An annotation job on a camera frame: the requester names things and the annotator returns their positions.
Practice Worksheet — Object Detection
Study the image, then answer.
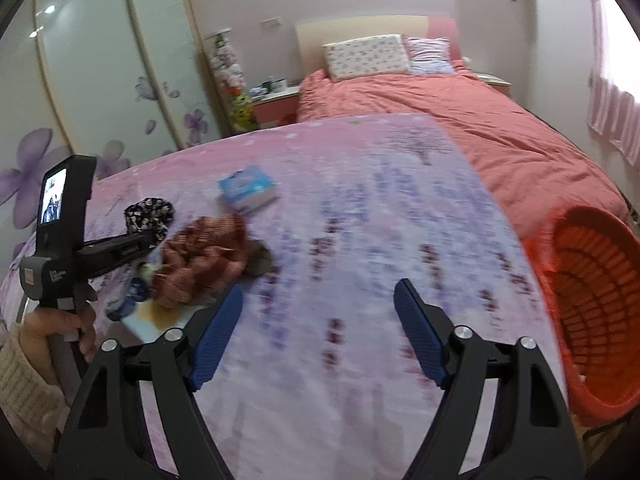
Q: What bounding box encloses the pink striped pillow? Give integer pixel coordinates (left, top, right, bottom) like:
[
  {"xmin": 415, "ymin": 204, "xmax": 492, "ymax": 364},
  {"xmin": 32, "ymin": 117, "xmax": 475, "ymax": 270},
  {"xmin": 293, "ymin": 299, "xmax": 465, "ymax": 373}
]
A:
[{"xmin": 402, "ymin": 35, "xmax": 456, "ymax": 75}]

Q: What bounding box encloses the pink curtain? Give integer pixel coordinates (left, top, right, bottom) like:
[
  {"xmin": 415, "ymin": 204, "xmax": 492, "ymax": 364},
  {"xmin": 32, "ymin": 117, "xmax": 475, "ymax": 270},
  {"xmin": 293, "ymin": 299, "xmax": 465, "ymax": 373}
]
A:
[{"xmin": 582, "ymin": 0, "xmax": 640, "ymax": 167}]

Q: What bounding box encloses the white floral pillow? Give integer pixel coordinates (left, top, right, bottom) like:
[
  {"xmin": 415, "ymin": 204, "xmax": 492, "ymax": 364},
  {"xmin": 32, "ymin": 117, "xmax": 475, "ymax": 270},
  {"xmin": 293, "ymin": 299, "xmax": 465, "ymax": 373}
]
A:
[{"xmin": 322, "ymin": 34, "xmax": 412, "ymax": 82}]

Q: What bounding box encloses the flower print wardrobe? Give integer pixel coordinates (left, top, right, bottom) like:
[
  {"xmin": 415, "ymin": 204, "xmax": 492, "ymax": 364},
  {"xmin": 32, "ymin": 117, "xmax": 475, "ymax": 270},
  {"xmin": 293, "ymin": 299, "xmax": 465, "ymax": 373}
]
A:
[{"xmin": 0, "ymin": 0, "xmax": 223, "ymax": 261}]

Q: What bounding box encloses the black dotted mesh mat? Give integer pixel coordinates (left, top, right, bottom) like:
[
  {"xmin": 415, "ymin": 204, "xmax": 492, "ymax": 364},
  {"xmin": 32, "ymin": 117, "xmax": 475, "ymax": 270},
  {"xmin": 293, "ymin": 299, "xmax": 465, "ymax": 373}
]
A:
[{"xmin": 123, "ymin": 198, "xmax": 174, "ymax": 246}]

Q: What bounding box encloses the person's left forearm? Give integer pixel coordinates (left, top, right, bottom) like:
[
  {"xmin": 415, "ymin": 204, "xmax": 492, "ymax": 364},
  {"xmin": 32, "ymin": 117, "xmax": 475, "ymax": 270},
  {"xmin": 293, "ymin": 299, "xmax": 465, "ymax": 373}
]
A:
[{"xmin": 0, "ymin": 324, "xmax": 72, "ymax": 463}]

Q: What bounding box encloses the person's left hand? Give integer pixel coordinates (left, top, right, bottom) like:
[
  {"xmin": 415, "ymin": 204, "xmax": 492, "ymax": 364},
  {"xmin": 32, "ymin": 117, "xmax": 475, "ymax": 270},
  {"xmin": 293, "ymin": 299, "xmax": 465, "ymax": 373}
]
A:
[{"xmin": 22, "ymin": 304, "xmax": 99, "ymax": 362}]

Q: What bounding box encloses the pink white nightstand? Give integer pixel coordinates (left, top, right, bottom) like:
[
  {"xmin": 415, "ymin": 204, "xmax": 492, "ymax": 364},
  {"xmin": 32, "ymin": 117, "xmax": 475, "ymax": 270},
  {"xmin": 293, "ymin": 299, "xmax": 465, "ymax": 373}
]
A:
[
  {"xmin": 250, "ymin": 86, "xmax": 302, "ymax": 128},
  {"xmin": 472, "ymin": 72, "xmax": 513, "ymax": 98}
]

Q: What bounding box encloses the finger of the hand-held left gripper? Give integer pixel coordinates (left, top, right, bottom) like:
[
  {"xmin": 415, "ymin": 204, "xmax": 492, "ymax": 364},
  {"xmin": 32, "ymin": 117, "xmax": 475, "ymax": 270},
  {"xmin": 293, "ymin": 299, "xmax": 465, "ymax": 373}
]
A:
[{"xmin": 75, "ymin": 231, "xmax": 162, "ymax": 281}]

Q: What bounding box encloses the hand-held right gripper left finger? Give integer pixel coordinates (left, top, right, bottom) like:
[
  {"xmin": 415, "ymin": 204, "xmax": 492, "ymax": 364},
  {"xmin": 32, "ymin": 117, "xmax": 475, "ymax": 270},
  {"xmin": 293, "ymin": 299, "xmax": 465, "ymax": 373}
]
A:
[{"xmin": 60, "ymin": 285, "xmax": 244, "ymax": 480}]

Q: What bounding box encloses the dark grey wrapper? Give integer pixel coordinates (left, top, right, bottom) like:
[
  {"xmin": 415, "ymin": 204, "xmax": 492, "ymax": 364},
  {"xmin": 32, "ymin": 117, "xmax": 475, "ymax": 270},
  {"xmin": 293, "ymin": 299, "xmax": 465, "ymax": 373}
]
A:
[{"xmin": 245, "ymin": 242, "xmax": 274, "ymax": 277}]

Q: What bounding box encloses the salmon duvet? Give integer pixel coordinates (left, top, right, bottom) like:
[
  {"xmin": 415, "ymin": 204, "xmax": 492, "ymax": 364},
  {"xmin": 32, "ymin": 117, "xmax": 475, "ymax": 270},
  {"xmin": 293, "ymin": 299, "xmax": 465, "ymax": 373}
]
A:
[{"xmin": 296, "ymin": 60, "xmax": 631, "ymax": 241}]

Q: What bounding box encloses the beige pink headboard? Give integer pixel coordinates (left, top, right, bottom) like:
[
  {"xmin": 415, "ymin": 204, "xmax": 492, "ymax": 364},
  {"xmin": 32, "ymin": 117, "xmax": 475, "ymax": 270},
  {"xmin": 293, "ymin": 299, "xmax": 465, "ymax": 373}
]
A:
[{"xmin": 295, "ymin": 15, "xmax": 461, "ymax": 81}]

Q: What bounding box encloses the orange plastic basket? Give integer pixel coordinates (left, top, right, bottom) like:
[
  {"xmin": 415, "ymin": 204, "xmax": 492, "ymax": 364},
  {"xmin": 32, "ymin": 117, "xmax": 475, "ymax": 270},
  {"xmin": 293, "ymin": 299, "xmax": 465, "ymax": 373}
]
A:
[{"xmin": 522, "ymin": 205, "xmax": 640, "ymax": 428}]

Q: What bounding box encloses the hanging plush toy column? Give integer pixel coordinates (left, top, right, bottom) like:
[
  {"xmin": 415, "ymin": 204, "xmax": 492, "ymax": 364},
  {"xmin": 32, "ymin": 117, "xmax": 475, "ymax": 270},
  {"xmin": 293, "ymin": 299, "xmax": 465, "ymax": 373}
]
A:
[{"xmin": 206, "ymin": 30, "xmax": 248, "ymax": 98}]

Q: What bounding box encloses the blue white snack packet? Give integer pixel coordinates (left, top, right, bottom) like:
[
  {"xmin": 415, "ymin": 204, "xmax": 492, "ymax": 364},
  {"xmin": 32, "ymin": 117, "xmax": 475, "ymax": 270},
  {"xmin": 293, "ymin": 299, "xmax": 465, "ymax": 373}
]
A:
[{"xmin": 106, "ymin": 265, "xmax": 202, "ymax": 343}]

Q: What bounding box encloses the red brown patterned bag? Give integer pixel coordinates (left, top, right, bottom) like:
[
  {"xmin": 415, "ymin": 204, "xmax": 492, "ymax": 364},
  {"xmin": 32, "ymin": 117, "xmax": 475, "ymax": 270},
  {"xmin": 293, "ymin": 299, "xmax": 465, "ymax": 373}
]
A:
[{"xmin": 152, "ymin": 214, "xmax": 249, "ymax": 309}]

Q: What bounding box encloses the pink printed tablecloth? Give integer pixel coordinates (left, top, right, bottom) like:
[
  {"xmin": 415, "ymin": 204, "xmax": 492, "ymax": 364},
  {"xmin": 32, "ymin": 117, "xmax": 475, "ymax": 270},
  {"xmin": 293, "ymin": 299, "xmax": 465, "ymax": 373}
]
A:
[{"xmin": 0, "ymin": 112, "xmax": 576, "ymax": 480}]

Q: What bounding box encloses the blue white tissue packet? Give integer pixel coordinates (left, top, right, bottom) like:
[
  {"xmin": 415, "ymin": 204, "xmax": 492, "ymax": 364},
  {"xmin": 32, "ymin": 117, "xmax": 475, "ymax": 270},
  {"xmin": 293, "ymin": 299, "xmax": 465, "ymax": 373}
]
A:
[{"xmin": 216, "ymin": 164, "xmax": 279, "ymax": 213}]

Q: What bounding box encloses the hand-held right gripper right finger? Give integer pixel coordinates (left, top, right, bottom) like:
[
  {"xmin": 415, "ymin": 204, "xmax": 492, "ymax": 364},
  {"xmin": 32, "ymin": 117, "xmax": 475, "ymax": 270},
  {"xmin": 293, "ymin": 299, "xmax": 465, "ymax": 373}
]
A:
[{"xmin": 393, "ymin": 278, "xmax": 586, "ymax": 480}]

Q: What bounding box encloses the yellow green plush toy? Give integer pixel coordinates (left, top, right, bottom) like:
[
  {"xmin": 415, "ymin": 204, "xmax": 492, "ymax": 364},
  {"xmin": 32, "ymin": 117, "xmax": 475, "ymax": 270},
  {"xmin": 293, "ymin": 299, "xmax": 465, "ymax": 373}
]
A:
[{"xmin": 230, "ymin": 92, "xmax": 257, "ymax": 131}]

